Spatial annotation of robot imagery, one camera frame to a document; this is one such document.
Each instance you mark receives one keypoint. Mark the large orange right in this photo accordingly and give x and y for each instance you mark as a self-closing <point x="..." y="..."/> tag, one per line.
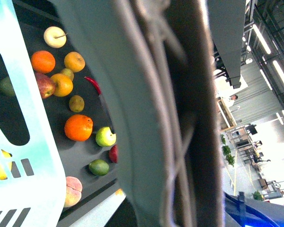
<point x="78" y="127"/>

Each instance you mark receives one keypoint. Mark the pink peach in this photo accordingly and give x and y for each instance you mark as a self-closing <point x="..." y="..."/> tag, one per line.
<point x="73" y="191"/>

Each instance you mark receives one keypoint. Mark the yellow apple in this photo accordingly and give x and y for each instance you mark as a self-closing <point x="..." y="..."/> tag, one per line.
<point x="74" y="61"/>
<point x="63" y="85"/>

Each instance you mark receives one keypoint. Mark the yellow apple back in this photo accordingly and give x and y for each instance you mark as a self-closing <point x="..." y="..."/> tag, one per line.
<point x="74" y="61"/>

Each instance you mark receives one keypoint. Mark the red fruit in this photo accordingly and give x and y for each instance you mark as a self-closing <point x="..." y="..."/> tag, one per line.
<point x="113" y="154"/>

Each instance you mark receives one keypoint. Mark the light teal shopping basket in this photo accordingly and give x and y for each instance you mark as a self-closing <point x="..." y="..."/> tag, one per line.
<point x="33" y="194"/>

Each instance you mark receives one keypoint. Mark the green mango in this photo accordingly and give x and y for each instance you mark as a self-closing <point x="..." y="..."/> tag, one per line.
<point x="99" y="167"/>

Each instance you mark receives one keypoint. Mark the red chili pepper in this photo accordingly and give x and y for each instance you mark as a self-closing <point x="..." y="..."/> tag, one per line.
<point x="94" y="83"/>

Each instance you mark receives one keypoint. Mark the small orange middle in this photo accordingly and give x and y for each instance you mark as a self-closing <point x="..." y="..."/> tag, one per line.
<point x="43" y="61"/>

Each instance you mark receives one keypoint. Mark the red apple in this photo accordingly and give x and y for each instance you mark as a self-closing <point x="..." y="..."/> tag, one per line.
<point x="45" y="85"/>

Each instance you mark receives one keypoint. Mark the grey basket handle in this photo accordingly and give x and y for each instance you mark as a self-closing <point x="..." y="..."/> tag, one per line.
<point x="151" y="59"/>

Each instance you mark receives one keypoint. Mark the brown kiwi fruit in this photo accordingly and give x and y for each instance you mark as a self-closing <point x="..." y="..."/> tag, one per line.
<point x="76" y="104"/>

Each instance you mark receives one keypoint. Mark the yellow apple front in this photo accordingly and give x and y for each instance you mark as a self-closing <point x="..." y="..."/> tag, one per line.
<point x="63" y="85"/>

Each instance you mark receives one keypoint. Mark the green apple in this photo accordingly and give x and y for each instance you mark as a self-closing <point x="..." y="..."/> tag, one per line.
<point x="105" y="138"/>

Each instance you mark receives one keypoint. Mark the green lime lower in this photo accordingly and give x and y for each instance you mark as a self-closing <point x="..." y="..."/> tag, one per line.
<point x="6" y="87"/>

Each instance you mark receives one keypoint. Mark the small green yellow fruit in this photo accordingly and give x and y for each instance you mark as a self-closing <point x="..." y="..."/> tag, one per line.
<point x="68" y="72"/>

